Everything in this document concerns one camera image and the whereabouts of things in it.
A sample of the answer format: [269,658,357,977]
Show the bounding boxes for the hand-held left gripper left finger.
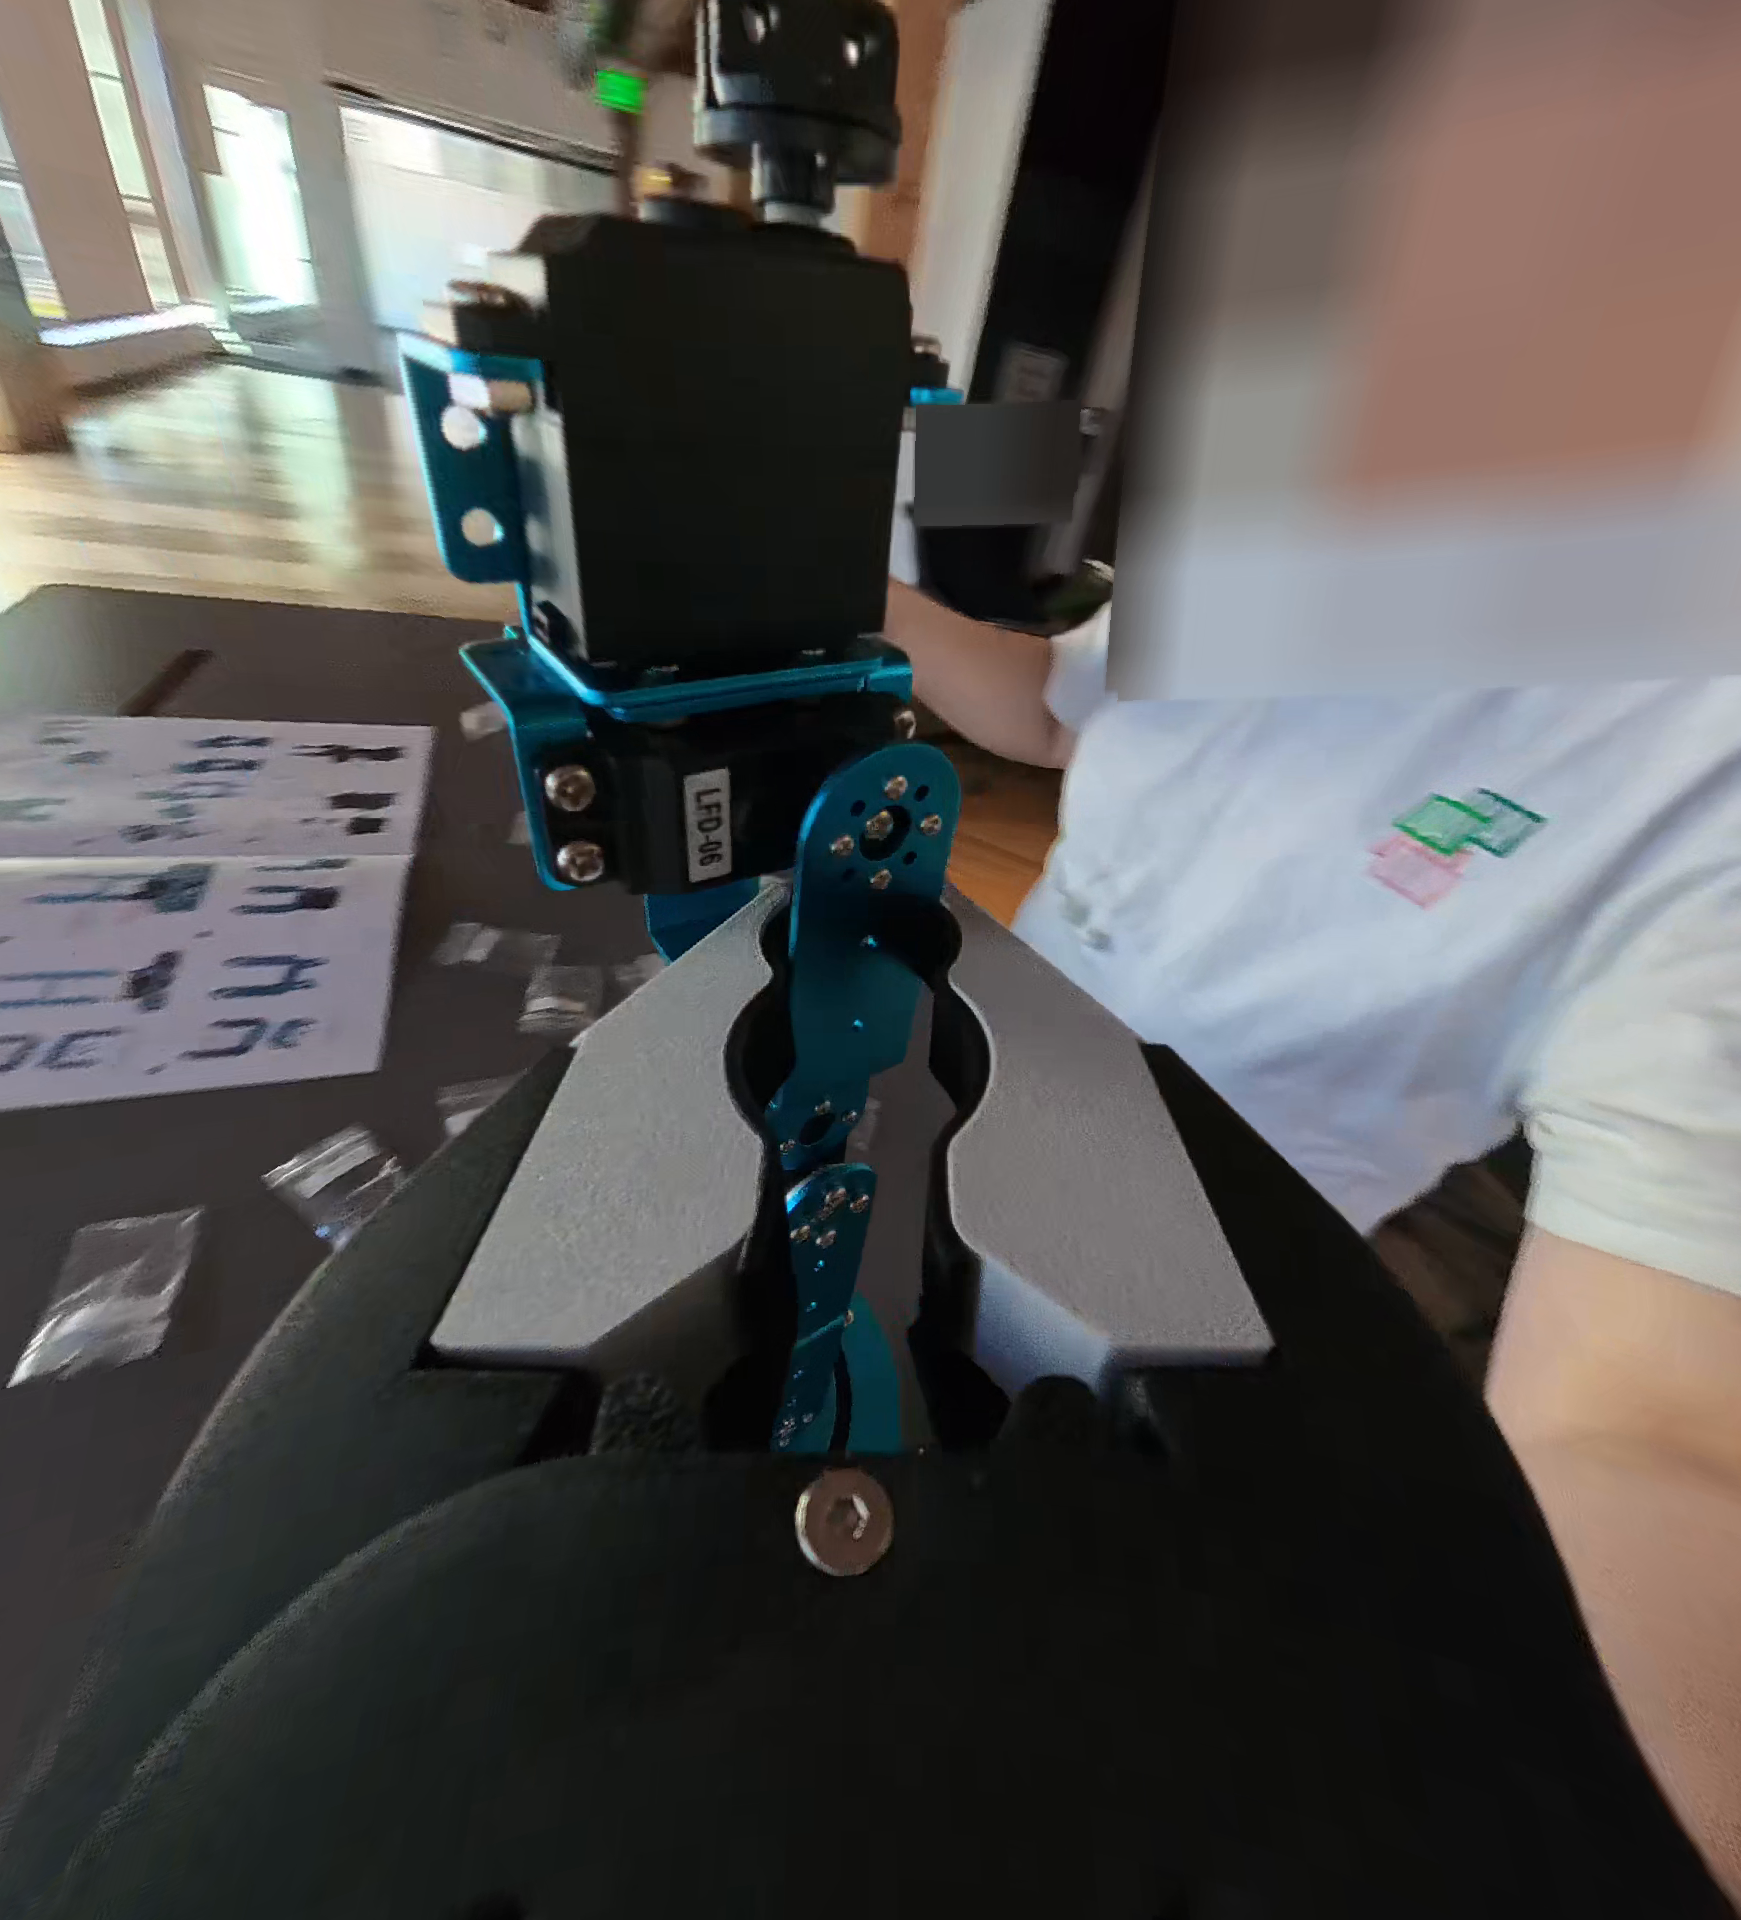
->
[428,881,797,1373]

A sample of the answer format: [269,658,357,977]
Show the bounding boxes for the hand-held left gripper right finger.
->
[934,897,1275,1400]

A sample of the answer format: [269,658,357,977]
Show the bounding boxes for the blue toy robot arm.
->
[398,0,969,1461]

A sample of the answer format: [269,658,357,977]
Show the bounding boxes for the dark desk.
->
[0,583,810,1920]

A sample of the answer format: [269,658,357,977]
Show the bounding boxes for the person's white shirt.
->
[1011,607,1741,1331]

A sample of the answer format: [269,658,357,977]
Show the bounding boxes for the scattered clear plastic bags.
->
[9,696,670,1391]

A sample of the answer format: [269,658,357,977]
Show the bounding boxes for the white printed instruction sheet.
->
[0,716,437,1124]

